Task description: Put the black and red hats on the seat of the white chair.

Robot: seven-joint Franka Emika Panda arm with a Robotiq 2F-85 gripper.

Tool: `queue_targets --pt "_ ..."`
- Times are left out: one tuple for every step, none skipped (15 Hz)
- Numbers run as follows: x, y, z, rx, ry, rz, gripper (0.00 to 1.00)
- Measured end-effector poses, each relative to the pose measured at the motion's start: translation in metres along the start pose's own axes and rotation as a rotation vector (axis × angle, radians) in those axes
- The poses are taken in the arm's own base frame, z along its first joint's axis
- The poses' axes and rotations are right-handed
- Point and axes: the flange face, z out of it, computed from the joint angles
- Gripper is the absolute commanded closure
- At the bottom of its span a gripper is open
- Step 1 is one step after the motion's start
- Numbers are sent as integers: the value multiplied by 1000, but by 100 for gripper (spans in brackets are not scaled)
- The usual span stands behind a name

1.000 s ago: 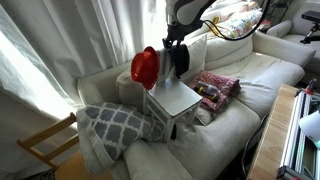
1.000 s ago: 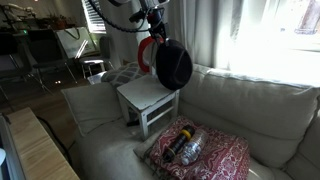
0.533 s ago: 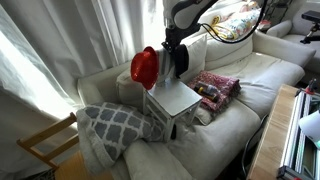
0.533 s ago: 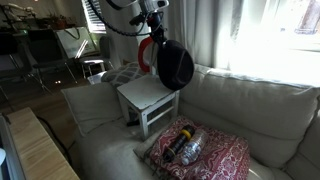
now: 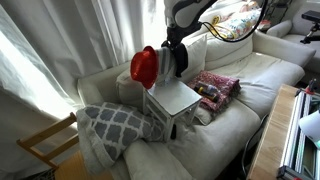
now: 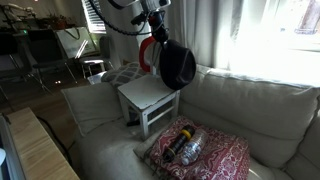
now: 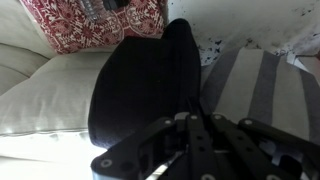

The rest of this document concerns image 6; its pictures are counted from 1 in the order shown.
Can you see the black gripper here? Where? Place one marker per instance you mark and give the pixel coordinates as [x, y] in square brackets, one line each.
[156, 20]

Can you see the small white wooden chair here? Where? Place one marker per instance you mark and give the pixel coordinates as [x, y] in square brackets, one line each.
[146, 93]

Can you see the small black object under chair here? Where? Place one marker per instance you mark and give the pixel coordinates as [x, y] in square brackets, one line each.
[133, 123]

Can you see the black folding chair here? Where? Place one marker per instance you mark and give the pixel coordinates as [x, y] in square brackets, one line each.
[43, 46]

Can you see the grey lattice patterned pillow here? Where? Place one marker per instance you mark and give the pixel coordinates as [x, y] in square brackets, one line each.
[125, 75]

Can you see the white window blinds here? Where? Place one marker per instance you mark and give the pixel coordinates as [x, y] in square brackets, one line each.
[93, 16]

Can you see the small white stool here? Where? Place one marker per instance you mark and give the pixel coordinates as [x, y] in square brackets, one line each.
[91, 63]

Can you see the white tote bag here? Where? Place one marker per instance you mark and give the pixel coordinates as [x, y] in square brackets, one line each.
[71, 41]

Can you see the plain beige pillow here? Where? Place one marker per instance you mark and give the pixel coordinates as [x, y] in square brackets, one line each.
[91, 105]

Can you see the potted plant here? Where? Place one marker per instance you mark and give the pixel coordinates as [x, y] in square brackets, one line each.
[58, 21]

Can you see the clear plastic water bottle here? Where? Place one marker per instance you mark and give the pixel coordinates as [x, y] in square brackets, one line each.
[194, 146]

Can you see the cream fabric sofa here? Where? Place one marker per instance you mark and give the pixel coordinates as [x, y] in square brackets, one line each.
[260, 110]

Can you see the light wooden table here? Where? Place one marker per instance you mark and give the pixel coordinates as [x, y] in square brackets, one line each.
[36, 146]

